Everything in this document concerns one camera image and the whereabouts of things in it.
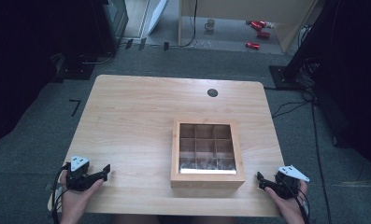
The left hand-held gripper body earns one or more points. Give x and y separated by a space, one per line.
77 180

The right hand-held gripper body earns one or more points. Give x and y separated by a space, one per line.
286 185

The wooden compartment box glass lid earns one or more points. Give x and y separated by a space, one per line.
206 179

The person's left hand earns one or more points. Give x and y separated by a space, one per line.
74 202

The person's right hand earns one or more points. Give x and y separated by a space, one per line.
290 208

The black tape corner mark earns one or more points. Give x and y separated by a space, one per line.
76 105

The dark round table grommet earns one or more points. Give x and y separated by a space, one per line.
212 92

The black stand base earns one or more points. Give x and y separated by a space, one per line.
75 70

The black stand with base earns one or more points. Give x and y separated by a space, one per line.
290 76

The black tape strip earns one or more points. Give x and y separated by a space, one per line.
142 44
129 44
166 46

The dark curtain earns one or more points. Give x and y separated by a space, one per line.
357 77
21 62

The red can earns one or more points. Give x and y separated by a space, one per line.
258 25
263 34
252 45

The black cabinet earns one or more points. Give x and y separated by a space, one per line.
113 25

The light wooden shelf unit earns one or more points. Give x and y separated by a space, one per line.
295 28

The grey mug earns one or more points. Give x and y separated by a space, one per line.
209 25

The white board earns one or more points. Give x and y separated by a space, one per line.
156 15

